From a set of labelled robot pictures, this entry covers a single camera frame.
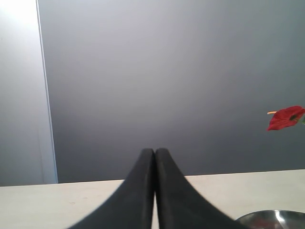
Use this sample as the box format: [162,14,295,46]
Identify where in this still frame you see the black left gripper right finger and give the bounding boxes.
[155,148,246,229]

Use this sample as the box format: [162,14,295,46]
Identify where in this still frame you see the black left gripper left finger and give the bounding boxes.
[71,148,155,229]

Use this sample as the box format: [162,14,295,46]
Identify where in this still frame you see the round steel plate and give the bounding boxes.
[236,210,305,229]

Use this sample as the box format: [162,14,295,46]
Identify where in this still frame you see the artificial red anthurium flowers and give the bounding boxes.
[267,105,305,131]

